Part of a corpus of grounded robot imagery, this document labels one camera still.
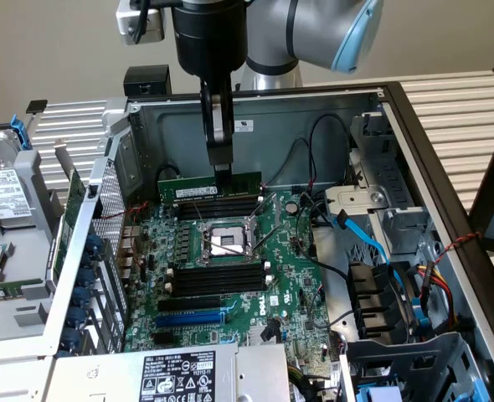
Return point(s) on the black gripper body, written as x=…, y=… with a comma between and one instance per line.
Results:
x=209, y=37

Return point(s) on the green RAM stick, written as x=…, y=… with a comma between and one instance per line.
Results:
x=188, y=192
x=0, y=295

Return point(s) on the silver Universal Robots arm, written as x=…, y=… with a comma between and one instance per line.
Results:
x=314, y=33

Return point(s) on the open PC case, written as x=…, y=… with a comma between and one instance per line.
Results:
x=272, y=159

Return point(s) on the thin metal locking lever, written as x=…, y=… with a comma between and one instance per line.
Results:
x=198, y=211
x=272, y=240

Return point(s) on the CPU socket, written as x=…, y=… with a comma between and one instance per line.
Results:
x=224, y=240

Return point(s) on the round coin battery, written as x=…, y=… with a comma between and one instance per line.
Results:
x=291, y=207

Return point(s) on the green Dell motherboard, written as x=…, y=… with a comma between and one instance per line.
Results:
x=289, y=259

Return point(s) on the green graphics card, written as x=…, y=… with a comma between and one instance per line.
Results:
x=73, y=197

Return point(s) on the blue card retention clip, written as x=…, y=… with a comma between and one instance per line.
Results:
x=81, y=297
x=71, y=338
x=76, y=317
x=87, y=278
x=94, y=244

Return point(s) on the long black expansion slot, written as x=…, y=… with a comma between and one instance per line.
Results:
x=188, y=305

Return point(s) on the silver disk bay cage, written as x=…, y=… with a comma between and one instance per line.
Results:
x=381, y=167

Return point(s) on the blue expansion slot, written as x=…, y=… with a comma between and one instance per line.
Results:
x=188, y=320

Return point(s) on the silver chipset heatsink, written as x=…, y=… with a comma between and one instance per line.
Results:
x=257, y=335

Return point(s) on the grey parts rack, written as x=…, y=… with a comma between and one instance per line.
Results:
x=29, y=176

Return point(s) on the short black expansion slot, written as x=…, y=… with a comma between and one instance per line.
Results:
x=163, y=338

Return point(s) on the black fan shroud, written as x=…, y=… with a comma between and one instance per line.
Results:
x=368, y=293

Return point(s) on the silver hard disk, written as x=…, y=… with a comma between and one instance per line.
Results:
x=0, y=188

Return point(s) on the silver power supply with label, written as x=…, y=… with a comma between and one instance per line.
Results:
x=104, y=377

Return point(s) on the black framed monitor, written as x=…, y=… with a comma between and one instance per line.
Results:
x=481, y=201

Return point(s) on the grey drive cage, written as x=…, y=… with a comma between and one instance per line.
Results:
x=397, y=356

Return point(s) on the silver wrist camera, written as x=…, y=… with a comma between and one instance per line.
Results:
x=124, y=21

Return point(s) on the blue plastic disk rail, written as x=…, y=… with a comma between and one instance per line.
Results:
x=21, y=130

